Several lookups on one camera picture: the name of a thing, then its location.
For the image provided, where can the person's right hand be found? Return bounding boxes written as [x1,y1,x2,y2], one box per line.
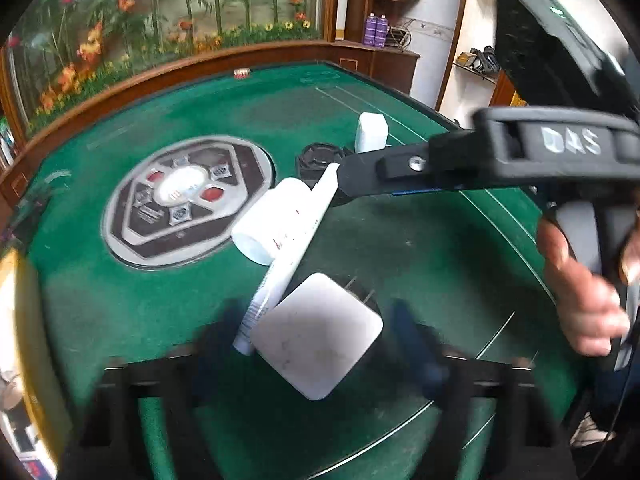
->
[537,218,630,356]

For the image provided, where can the small white box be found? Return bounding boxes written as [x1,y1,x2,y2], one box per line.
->
[355,112,388,153]

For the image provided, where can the white tube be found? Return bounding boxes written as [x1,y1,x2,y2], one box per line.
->
[233,162,340,356]

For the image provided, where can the white power adapter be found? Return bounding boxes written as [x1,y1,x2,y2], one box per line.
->
[250,273,383,401]

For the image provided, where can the black round lid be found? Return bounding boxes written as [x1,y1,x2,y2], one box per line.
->
[295,142,354,188]

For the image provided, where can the round table centre control panel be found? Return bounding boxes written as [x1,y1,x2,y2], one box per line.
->
[101,136,276,271]

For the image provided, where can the purple bottles on shelf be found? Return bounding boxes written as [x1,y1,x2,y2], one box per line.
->
[362,13,390,49]

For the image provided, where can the small red white tile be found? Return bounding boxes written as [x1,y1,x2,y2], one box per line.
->
[233,68,250,79]

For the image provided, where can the yellow rimmed white tray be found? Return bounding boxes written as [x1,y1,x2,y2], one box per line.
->
[1,249,72,479]

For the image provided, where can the flower mural glass panel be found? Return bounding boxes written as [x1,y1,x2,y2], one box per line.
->
[6,0,320,136]

